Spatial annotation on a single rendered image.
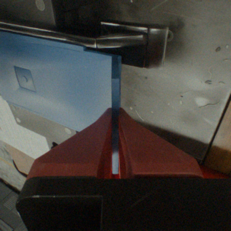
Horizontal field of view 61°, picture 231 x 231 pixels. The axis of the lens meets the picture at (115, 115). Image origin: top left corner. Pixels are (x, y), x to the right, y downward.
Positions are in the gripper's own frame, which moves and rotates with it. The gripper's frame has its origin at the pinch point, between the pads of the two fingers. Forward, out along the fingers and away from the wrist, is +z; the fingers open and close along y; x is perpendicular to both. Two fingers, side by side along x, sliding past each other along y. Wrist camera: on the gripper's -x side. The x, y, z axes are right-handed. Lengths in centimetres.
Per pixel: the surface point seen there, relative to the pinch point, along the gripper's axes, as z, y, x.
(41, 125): 7.4, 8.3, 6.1
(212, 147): 6.4, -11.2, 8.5
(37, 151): 24.4, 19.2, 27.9
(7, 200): 245, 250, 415
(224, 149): 5.8, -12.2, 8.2
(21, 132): 26.0, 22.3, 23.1
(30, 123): 8.4, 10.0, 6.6
